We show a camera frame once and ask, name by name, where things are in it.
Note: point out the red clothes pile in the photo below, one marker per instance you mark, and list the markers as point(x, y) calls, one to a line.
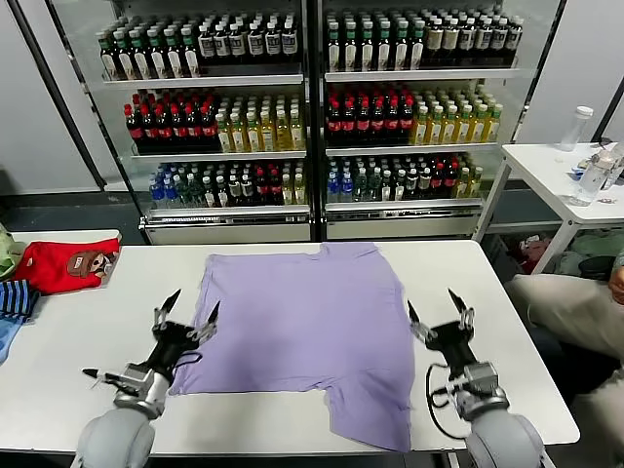
point(534, 251)

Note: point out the white cap black label bottle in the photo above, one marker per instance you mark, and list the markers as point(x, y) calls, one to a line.
point(289, 44)
point(207, 48)
point(499, 39)
point(514, 40)
point(273, 45)
point(237, 46)
point(483, 39)
point(467, 39)
point(222, 47)
point(256, 45)

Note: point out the clear grey-lidded water bottle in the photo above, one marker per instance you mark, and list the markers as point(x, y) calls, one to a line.
point(587, 183)

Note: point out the seated person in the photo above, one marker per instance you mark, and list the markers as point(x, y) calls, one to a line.
point(560, 302)

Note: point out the small clear green water bottle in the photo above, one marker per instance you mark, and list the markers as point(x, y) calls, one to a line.
point(196, 192)
point(183, 192)
point(374, 187)
point(361, 187)

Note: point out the person's right hand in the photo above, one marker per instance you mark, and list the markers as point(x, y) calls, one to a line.
point(618, 287)

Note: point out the white drinks shelf unit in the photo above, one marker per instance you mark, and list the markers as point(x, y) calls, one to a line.
point(205, 81)
point(419, 75)

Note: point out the black slanted wall post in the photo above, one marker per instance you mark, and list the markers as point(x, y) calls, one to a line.
point(100, 180)

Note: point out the clear glass jar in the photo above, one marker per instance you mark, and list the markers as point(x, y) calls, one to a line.
point(615, 168)

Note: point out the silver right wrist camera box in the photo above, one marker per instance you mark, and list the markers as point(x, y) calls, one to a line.
point(482, 375)

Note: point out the small blue water bottle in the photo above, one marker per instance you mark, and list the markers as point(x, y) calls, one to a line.
point(157, 192)
point(347, 187)
point(334, 187)
point(170, 191)

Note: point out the small red cap cola bottle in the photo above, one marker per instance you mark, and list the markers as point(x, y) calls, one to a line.
point(452, 182)
point(439, 183)
point(262, 187)
point(276, 187)

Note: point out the green cap dark tea bottle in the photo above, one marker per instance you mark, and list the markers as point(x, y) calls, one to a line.
point(350, 53)
point(401, 52)
point(417, 51)
point(109, 61)
point(126, 60)
point(176, 57)
point(143, 59)
point(334, 53)
point(192, 56)
point(367, 53)
point(159, 58)
point(384, 53)

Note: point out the pale green garment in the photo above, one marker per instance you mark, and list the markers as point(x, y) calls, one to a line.
point(6, 258)

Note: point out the white side table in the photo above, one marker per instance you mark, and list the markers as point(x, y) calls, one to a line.
point(536, 166)

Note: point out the dark slanted wall post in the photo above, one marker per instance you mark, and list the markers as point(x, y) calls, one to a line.
point(607, 114)

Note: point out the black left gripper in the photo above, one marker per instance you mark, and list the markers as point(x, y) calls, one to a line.
point(170, 348)

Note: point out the beige label dark bottle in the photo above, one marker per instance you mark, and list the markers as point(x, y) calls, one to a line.
point(451, 38)
point(435, 39)

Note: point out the blue black striped garment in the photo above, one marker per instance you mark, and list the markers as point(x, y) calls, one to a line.
point(14, 300)

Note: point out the small white cap dark bottle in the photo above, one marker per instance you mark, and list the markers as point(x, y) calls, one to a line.
point(235, 189)
point(412, 184)
point(425, 183)
point(247, 188)

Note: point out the green clothes pile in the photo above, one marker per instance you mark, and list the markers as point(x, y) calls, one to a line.
point(595, 244)

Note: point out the tall clear white-capped bottle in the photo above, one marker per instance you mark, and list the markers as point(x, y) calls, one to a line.
point(575, 131)

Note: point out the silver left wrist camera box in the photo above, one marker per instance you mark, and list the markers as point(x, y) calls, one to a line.
point(139, 375)

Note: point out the black storage basket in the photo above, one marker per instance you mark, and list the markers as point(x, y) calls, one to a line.
point(502, 253)

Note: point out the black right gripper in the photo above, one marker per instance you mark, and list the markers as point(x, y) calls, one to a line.
point(453, 346)

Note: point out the small yellow tea bottle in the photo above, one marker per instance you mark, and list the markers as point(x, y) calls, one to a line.
point(463, 186)
point(476, 185)
point(288, 193)
point(300, 192)

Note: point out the small blue packet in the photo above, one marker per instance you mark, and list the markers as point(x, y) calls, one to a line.
point(577, 170)

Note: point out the light blue garment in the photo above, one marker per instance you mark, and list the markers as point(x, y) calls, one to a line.
point(6, 341)

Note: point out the small white table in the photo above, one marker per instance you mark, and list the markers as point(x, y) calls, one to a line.
point(63, 236)

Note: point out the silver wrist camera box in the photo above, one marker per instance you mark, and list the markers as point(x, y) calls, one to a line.
point(482, 375)
point(139, 375)

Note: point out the purple t-shirt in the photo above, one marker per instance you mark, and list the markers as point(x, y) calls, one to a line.
point(302, 317)

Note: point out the red shirt with cartoon print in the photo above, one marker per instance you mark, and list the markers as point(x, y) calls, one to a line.
point(49, 268)

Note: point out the green cap yellow tea bottle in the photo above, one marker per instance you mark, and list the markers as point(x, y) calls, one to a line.
point(282, 137)
point(296, 136)
point(463, 129)
point(267, 137)
point(239, 138)
point(493, 128)
point(253, 138)
point(224, 139)
point(434, 130)
point(419, 130)
point(479, 128)
point(448, 129)

